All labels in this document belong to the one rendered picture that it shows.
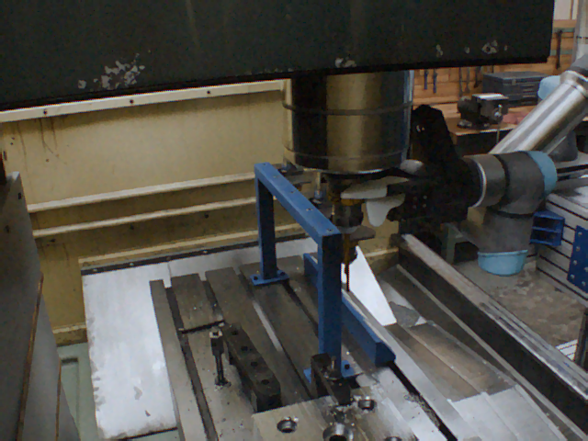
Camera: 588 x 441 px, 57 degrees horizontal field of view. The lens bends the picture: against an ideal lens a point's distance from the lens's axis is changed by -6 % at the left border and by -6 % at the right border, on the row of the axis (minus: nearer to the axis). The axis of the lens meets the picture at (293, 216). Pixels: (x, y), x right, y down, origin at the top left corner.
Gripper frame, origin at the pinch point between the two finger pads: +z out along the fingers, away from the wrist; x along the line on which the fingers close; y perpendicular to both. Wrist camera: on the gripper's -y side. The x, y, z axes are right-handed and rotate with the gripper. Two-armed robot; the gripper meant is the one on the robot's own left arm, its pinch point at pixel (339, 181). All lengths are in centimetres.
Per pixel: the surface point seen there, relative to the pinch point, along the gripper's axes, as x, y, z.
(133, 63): -11.2, -16.7, 25.6
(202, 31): -11.6, -19.2, 19.6
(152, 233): 102, 47, 12
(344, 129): -7.0, -8.4, 3.3
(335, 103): -6.6, -11.2, 4.2
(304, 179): 55, 19, -19
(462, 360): 34, 66, -56
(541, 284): 147, 130, -211
